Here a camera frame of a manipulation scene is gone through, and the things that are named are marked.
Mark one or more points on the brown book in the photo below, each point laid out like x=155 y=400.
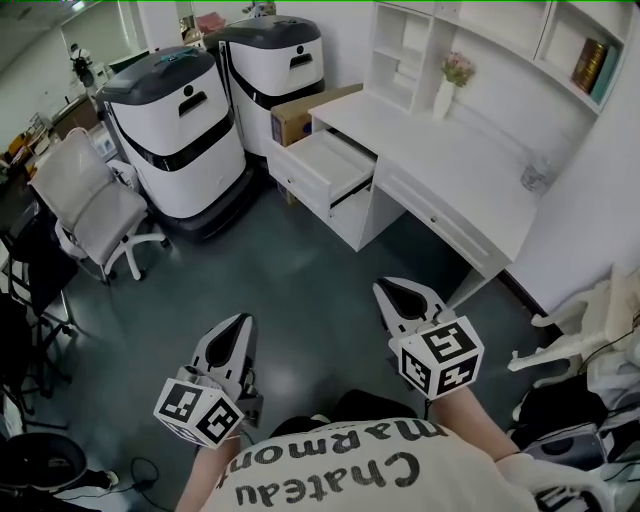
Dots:
x=589 y=65

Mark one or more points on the white printed t-shirt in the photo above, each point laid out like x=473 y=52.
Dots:
x=350 y=475

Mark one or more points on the pink basket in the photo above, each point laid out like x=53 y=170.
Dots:
x=209 y=24

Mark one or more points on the white vase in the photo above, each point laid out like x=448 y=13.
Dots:
x=443 y=100

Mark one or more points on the cluttered side table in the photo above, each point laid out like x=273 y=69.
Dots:
x=22 y=145

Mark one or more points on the teal tool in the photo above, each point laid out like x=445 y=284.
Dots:
x=175 y=56

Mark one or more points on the black folding chair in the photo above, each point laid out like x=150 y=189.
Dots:
x=35 y=270

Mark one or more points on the grey electronic device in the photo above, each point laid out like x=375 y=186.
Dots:
x=570 y=447

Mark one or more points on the brown cardboard box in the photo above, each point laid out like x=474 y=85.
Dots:
x=295 y=117

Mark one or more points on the white office chair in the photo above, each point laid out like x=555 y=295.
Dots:
x=85 y=190

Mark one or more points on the brown cabinet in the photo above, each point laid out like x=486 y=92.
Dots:
x=75 y=117

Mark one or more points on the large white grey robot cart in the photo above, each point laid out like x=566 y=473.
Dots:
x=175 y=145

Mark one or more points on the white desk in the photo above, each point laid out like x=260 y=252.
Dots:
x=450 y=165

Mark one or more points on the clear glass cup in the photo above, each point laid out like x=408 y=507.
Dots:
x=535 y=175

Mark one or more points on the person's right forearm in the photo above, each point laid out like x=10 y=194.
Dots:
x=470 y=425

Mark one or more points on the black bag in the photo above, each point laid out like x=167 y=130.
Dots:
x=560 y=405

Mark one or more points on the teal book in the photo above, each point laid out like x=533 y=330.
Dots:
x=606 y=72

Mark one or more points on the white drawer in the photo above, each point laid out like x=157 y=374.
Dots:
x=325 y=160

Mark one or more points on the white wooden chair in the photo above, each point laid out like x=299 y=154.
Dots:
x=590 y=320

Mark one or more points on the white shelf unit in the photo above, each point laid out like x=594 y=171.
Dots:
x=500 y=60

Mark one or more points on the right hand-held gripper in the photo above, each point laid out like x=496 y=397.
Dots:
x=440 y=357

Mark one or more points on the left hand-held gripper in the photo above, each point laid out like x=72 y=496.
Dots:
x=200 y=410

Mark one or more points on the person's left forearm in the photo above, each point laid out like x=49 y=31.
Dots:
x=212 y=480

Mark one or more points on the person's black trousers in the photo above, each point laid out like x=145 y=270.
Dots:
x=360 y=407

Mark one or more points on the pink flower bunch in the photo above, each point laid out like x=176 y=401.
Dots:
x=457 y=67

